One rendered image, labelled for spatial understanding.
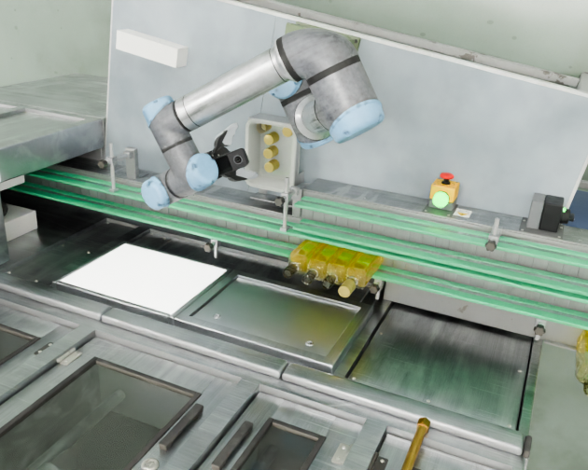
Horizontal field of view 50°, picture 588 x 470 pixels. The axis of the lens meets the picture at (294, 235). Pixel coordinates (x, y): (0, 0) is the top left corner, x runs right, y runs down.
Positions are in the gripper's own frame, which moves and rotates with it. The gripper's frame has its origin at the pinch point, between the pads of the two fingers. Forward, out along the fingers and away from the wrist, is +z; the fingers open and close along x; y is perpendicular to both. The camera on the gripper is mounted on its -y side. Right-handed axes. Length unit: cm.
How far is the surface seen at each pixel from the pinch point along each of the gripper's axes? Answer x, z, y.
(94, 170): -9, 8, 82
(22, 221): -2, -17, 99
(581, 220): 56, 58, -59
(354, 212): 28.7, 19.1, -11.0
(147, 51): -39, 21, 45
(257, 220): 23.2, 13.0, 20.7
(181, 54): -33, 25, 35
